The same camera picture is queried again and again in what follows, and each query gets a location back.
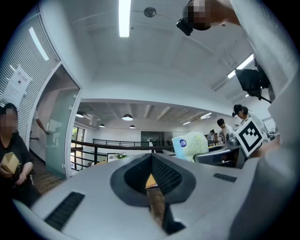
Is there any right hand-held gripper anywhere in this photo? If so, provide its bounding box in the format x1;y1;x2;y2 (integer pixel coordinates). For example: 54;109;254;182
193;117;268;168

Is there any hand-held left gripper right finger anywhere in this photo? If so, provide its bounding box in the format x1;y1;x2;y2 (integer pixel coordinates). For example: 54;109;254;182
151;153;257;240

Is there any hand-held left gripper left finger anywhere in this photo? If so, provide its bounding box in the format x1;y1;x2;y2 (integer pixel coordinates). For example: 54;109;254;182
13;153;168;240

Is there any person's right forearm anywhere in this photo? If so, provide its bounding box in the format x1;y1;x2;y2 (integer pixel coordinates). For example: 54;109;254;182
252;135;281;159

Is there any dark metal railing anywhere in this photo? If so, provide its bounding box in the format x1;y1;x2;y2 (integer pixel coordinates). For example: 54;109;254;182
70;138;174;172

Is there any large window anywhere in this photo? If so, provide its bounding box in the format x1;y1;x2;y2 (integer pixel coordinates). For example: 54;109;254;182
71;126;85;165

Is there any frosted glass door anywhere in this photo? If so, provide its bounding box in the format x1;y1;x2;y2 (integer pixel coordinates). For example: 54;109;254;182
45;65;81;180

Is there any black chest-mounted device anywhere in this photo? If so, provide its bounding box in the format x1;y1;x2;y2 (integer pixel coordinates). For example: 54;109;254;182
234;60;273;104

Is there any ceiling light strip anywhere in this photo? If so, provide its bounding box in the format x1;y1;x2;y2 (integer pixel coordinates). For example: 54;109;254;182
226;53;255;79

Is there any white paper notice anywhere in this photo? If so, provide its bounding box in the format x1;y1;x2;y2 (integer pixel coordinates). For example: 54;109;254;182
1;65;33;106

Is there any person's light shirt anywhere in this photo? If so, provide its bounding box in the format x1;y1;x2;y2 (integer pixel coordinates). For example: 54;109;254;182
231;0;300;240

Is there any person's head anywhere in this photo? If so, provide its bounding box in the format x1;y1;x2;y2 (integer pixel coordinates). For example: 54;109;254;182
182;0;241;31

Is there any round ceiling fixture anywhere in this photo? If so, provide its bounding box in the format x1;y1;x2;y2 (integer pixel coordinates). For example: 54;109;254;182
143;7;157;18

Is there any long ceiling light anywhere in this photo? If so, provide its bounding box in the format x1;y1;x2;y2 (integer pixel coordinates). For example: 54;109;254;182
118;0;131;38

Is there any black head camera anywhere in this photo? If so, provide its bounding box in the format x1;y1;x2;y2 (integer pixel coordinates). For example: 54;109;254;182
176;18;194;37

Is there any wall light strip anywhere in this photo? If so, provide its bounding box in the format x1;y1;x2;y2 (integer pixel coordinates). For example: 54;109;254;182
28;26;50;62

